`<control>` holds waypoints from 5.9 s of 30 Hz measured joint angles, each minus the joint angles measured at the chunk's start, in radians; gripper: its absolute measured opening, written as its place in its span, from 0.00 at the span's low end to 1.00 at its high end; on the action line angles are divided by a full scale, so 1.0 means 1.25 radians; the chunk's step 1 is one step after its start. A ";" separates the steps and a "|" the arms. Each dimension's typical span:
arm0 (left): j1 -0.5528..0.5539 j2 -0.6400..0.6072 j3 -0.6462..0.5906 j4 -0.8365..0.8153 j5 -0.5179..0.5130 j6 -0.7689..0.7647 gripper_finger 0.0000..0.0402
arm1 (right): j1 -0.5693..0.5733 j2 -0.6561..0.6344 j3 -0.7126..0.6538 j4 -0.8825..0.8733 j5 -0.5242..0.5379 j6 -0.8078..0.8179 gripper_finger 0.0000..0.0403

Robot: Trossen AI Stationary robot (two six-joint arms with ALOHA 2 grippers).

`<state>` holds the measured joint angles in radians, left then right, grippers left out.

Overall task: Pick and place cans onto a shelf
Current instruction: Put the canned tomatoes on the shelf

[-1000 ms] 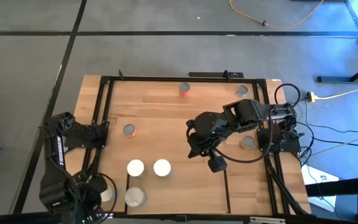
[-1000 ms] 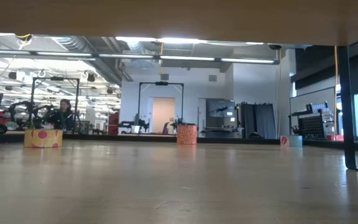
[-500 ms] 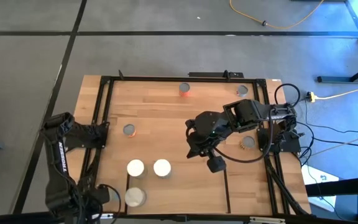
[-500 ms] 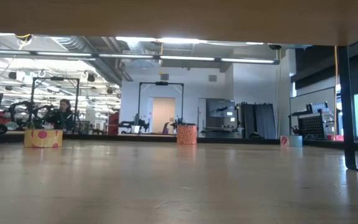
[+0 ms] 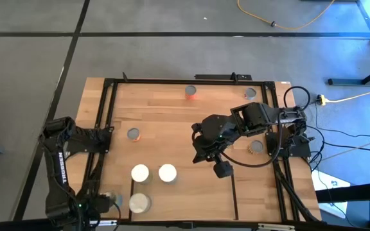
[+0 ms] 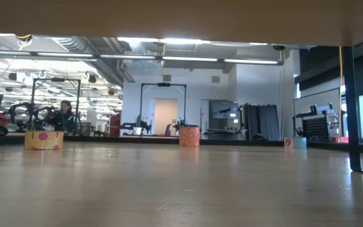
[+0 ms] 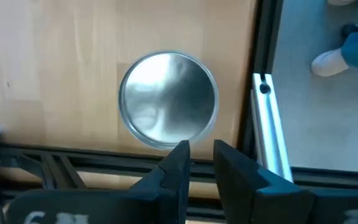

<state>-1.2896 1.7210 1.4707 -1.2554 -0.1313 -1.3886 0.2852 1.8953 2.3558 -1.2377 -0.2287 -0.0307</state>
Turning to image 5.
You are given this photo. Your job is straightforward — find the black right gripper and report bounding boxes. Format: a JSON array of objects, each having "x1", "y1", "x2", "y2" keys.
[{"x1": 191, "y1": 123, "x2": 234, "y2": 164}]

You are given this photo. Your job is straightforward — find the white cylinder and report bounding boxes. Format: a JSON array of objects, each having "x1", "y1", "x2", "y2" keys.
[{"x1": 157, "y1": 163, "x2": 179, "y2": 185}]

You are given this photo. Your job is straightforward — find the orange patterned can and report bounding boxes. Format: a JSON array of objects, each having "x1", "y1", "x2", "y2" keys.
[{"x1": 184, "y1": 85, "x2": 198, "y2": 101}]

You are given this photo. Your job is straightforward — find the tall silver-top can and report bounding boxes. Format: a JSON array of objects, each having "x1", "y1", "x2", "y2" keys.
[
  {"x1": 130, "y1": 164, "x2": 151, "y2": 185},
  {"x1": 128, "y1": 192, "x2": 152, "y2": 214}
]

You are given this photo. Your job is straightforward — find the black power box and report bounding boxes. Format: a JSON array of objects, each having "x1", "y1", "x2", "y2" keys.
[{"x1": 193, "y1": 73, "x2": 253, "y2": 81}]

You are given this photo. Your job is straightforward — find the black crossbar silver brackets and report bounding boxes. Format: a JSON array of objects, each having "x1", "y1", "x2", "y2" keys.
[{"x1": 0, "y1": 218, "x2": 370, "y2": 231}]

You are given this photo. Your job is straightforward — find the white sheet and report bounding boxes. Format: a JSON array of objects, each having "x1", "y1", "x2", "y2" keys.
[{"x1": 311, "y1": 169, "x2": 349, "y2": 219}]

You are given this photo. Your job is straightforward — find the black metal beam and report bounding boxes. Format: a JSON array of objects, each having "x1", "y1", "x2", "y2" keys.
[{"x1": 315, "y1": 180, "x2": 370, "y2": 203}]

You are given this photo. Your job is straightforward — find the black sleeved cable bundle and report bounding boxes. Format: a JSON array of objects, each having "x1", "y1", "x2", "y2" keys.
[
  {"x1": 274, "y1": 157, "x2": 321, "y2": 223},
  {"x1": 75, "y1": 153, "x2": 106, "y2": 206}
]

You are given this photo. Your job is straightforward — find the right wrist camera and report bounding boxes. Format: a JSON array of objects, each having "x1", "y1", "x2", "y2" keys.
[{"x1": 213, "y1": 153, "x2": 234, "y2": 179}]

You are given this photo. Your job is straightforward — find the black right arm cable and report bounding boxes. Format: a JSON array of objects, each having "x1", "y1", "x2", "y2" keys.
[{"x1": 218, "y1": 110, "x2": 284, "y2": 169}]

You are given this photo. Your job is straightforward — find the black aluminium table frame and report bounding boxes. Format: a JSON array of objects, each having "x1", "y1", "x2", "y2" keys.
[{"x1": 84, "y1": 72, "x2": 322, "y2": 223}]

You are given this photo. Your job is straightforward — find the black looped cable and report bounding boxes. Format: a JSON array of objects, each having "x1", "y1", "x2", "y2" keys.
[{"x1": 283, "y1": 85, "x2": 312, "y2": 112}]

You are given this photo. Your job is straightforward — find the yellow extension cord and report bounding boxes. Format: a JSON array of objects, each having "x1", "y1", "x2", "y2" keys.
[
  {"x1": 315, "y1": 83, "x2": 370, "y2": 107},
  {"x1": 236, "y1": 0, "x2": 337, "y2": 31}
]

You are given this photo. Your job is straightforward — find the black floor cable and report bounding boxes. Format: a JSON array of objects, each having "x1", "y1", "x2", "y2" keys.
[
  {"x1": 313, "y1": 102, "x2": 370, "y2": 139},
  {"x1": 310, "y1": 141, "x2": 370, "y2": 164}
]

